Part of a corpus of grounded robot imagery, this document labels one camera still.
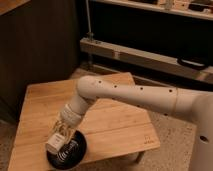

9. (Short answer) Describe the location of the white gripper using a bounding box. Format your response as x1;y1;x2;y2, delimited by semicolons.
53;105;83;142

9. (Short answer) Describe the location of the metal vertical pole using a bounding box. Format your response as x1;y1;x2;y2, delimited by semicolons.
86;0;94;41

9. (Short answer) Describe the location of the dark wooden cabinet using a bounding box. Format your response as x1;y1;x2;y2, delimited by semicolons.
0;0;79;123

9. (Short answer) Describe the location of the wooden shelf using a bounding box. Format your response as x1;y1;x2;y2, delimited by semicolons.
93;0;213;21

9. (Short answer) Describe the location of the wooden table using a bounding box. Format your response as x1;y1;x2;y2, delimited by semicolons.
8;79;160;171

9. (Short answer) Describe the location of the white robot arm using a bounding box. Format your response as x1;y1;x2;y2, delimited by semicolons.
48;76;213;171

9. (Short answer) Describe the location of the grey metal beam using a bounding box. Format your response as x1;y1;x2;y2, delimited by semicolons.
80;38;213;84

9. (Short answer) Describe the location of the black ceramic bowl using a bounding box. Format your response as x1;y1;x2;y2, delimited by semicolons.
46;131;87;170

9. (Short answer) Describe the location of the black handle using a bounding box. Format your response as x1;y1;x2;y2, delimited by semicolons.
177;58;209;70

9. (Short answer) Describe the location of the white labelled bottle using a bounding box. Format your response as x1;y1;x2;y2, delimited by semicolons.
45;129;68;154

